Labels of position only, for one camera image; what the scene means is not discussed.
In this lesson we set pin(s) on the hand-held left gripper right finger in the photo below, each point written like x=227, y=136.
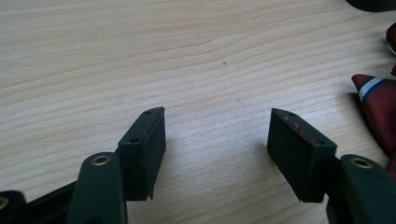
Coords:
x=297, y=158

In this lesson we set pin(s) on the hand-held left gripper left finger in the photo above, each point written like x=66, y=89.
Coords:
x=141, y=161

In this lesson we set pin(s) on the red striped necktie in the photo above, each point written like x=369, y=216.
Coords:
x=379, y=109

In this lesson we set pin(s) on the dark round object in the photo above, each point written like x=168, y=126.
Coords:
x=373, y=4

